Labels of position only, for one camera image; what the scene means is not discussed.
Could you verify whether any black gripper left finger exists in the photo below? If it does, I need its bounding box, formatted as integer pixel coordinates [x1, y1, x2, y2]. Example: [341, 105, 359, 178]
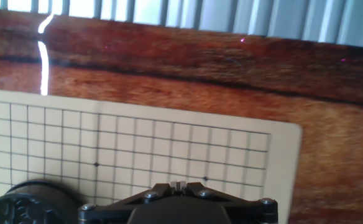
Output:
[78, 181, 179, 224]

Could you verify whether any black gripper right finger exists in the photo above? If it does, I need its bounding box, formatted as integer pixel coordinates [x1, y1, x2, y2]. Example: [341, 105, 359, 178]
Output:
[179, 181, 278, 224]

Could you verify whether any beige go board mat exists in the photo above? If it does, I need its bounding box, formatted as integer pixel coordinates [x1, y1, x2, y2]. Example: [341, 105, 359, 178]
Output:
[0, 88, 303, 224]

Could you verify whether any black bowl of black stones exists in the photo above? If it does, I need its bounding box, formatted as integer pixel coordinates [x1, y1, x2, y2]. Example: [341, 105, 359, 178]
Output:
[0, 179, 83, 224]

